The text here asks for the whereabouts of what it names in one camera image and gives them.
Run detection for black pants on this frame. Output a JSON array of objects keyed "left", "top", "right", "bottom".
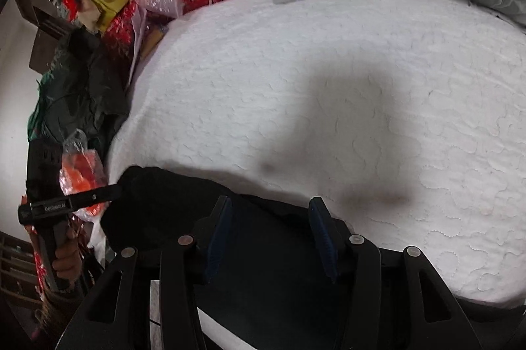
[{"left": 101, "top": 166, "right": 358, "bottom": 350}]

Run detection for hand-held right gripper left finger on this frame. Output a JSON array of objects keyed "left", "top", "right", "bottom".
[{"left": 55, "top": 195, "right": 235, "bottom": 350}]

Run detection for brown wooden furniture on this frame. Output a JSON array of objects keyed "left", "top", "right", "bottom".
[{"left": 13, "top": 0, "right": 80, "bottom": 76}]

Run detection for person's left hand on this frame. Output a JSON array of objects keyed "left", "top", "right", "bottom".
[{"left": 51, "top": 226, "right": 85, "bottom": 292}]

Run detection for red foil wrapped package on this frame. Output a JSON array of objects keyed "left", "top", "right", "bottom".
[{"left": 101, "top": 0, "right": 142, "bottom": 61}]

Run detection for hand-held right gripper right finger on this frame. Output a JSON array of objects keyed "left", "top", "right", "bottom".
[{"left": 308, "top": 196, "right": 496, "bottom": 350}]

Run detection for orange plastic bag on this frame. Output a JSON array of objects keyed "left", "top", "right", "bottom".
[{"left": 59, "top": 129, "right": 112, "bottom": 220}]

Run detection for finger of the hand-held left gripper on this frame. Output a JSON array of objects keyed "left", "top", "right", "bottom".
[{"left": 68, "top": 185, "right": 125, "bottom": 210}]

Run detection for white quilted bed cover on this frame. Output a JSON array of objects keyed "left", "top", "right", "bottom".
[{"left": 88, "top": 0, "right": 526, "bottom": 350}]

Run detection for dark green plastic bag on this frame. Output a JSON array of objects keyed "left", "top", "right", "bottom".
[{"left": 28, "top": 29, "right": 131, "bottom": 154}]

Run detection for person's left forearm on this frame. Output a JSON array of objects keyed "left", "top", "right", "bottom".
[{"left": 34, "top": 288, "right": 85, "bottom": 346}]

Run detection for yellow bag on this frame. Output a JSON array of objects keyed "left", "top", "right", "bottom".
[{"left": 84, "top": 0, "right": 137, "bottom": 35}]

